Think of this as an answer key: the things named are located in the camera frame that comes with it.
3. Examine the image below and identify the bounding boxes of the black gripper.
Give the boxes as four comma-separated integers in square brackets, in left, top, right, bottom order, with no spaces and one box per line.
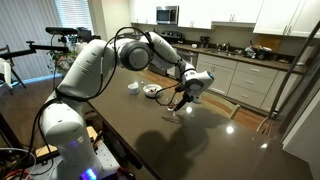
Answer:
[173,90,196,113]

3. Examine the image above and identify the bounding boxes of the trail mix in bowl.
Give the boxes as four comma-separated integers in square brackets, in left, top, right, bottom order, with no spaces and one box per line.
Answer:
[146,85,161,94]

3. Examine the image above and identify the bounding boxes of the white ceramic bowl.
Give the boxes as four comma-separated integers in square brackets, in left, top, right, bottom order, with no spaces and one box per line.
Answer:
[142,83,163,99]

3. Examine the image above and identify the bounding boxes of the small white cup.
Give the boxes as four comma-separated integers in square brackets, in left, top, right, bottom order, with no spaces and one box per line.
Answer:
[127,82,140,96]

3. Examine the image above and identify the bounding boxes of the silver metal spoon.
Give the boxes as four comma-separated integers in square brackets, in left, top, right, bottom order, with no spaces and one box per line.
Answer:
[141,81,158,93]

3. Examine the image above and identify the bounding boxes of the stainless steel dishwasher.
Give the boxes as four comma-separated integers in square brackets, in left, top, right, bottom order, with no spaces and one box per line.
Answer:
[176,49,199,73]

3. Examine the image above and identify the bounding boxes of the pale wooden chair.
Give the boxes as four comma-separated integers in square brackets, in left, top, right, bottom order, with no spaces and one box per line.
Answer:
[199,91,242,121]

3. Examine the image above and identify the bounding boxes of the black coffee maker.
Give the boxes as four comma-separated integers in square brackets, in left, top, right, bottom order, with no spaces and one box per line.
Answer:
[199,35,211,49]

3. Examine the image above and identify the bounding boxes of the black kitchen stove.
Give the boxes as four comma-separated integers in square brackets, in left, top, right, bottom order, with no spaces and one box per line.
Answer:
[148,30,185,78]

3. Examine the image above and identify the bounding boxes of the white lower kitchen cabinets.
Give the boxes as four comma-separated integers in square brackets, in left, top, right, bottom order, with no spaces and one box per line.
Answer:
[194,53,301,113]

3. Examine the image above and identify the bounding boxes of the white kitchen cabinets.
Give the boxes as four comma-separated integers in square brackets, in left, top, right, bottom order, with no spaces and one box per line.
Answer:
[129,0,320,39]
[194,53,301,113]

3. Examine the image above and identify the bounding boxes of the metal sink faucet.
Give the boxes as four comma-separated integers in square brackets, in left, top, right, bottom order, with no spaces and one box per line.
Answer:
[215,41,232,53]

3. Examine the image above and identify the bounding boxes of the stainless steel microwave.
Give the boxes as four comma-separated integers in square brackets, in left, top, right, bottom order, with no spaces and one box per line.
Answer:
[155,5,180,25]

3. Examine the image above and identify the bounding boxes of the clutter pile on counter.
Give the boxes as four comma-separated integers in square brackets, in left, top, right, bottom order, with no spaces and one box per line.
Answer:
[244,44,273,61]

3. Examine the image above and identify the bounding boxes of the light wooden board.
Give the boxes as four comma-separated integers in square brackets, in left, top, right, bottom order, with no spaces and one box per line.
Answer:
[34,125,99,158]

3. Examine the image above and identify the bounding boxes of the white upper kitchen cabinets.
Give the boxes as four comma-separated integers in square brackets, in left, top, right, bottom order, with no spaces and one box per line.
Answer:
[129,0,320,39]

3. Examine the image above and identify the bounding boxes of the wooden cutting board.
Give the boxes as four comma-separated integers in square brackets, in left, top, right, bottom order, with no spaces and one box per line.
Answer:
[256,34,283,53]

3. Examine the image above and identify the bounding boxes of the stainless steel refrigerator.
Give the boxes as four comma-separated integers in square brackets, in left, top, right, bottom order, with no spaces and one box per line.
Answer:
[266,19,320,174]

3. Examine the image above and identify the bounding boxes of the green potted plant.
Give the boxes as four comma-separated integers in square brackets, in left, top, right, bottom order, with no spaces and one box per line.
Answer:
[48,49,78,73]

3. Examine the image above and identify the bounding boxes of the white window blinds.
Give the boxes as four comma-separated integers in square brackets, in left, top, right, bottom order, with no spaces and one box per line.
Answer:
[54,0,95,33]

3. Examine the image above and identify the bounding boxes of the perforated robot base plate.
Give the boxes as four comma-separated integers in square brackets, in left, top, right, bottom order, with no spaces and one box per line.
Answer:
[29,141,121,180]

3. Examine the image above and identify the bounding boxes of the black stereo camera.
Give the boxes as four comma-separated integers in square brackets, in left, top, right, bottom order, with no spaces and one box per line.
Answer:
[45,26,79,36]

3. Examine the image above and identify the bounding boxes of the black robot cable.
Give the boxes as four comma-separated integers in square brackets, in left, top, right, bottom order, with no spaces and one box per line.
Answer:
[19,26,183,180]

